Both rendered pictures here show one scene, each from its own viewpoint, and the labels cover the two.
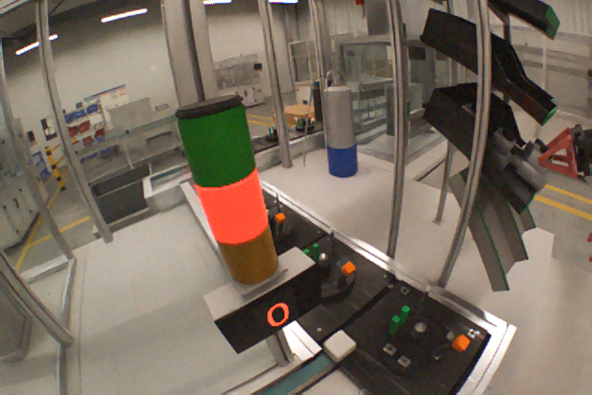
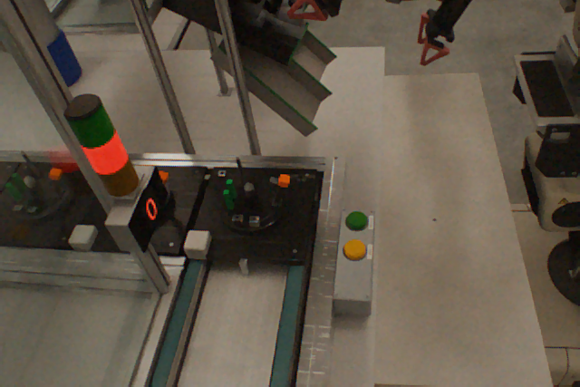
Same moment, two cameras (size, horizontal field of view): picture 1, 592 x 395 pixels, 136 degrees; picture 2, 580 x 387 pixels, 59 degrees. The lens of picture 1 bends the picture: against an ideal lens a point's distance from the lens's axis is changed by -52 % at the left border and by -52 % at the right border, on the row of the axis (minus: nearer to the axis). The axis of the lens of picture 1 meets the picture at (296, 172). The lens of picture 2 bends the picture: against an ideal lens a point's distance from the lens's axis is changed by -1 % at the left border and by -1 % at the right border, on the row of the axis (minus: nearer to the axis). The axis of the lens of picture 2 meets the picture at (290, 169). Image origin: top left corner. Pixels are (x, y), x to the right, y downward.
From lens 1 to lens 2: 0.61 m
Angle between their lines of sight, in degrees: 40
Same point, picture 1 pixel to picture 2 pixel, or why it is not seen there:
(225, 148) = (106, 123)
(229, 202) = (114, 147)
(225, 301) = (121, 214)
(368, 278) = (183, 181)
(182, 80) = (59, 99)
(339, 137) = not seen: hidden behind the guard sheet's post
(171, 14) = (39, 64)
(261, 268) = (134, 178)
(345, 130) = (38, 18)
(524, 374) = (391, 195)
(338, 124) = not seen: hidden behind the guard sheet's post
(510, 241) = (304, 85)
